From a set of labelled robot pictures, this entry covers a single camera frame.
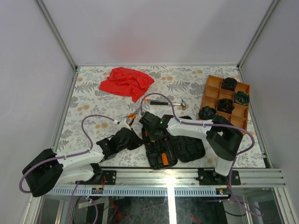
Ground orange handled needle-nose pliers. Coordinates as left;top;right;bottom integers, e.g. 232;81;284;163
125;108;140;126

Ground blue green rolled cloth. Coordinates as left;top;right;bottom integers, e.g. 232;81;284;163
234;91;250;106

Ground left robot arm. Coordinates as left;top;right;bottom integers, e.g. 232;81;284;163
19;127;143;197

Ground black plastic tool case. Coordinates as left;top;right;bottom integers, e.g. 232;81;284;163
142;127;206;170

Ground red crumpled cloth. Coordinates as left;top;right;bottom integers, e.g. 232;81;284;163
99;67;155;103

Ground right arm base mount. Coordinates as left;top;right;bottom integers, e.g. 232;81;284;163
195;168;241;186

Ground dark floral rolled cloth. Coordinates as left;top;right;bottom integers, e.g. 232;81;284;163
198;106;217;120

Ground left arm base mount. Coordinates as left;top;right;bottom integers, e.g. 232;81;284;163
79;170;117;186

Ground orange handled tool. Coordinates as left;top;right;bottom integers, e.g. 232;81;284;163
161;153;169;166

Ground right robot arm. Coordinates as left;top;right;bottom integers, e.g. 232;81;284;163
139;111;243;184

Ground wooden compartment tray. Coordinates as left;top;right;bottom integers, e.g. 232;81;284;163
199;75;250;130

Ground black orange rolled cloth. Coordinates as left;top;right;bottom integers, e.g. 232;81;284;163
217;98;235;114

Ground aluminium front rail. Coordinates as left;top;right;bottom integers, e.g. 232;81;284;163
35;167;287;187

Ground steel claw hammer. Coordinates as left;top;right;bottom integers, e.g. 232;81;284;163
149;99;186;111

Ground dark rolled cloth top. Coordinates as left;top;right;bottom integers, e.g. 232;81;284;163
221;77;238;91

